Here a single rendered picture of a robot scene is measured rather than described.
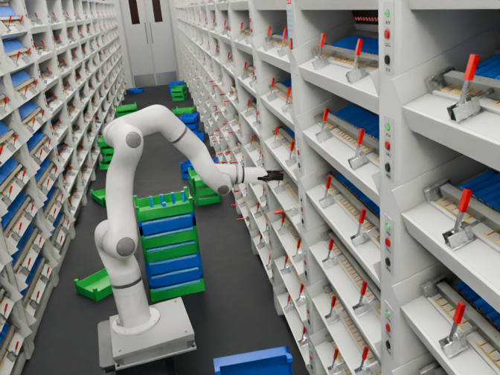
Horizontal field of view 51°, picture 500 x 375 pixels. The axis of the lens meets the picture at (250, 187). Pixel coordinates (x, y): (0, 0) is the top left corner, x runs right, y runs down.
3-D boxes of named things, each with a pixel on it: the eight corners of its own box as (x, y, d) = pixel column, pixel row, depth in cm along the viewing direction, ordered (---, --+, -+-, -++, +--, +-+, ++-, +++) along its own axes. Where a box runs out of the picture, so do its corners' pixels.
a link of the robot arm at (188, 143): (187, 141, 194) (237, 189, 211) (185, 120, 207) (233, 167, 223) (169, 155, 197) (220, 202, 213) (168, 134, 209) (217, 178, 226)
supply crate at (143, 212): (138, 222, 271) (135, 207, 269) (135, 208, 290) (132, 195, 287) (194, 211, 278) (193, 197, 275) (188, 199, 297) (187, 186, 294)
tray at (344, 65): (387, 118, 100) (361, 52, 95) (303, 79, 157) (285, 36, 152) (481, 71, 100) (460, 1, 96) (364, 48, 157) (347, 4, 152)
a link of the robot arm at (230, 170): (236, 172, 214) (234, 160, 221) (204, 172, 211) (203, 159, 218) (234, 189, 218) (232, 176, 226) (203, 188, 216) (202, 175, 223)
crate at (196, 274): (149, 289, 285) (146, 276, 282) (146, 272, 303) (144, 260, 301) (203, 277, 291) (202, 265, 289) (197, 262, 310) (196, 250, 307)
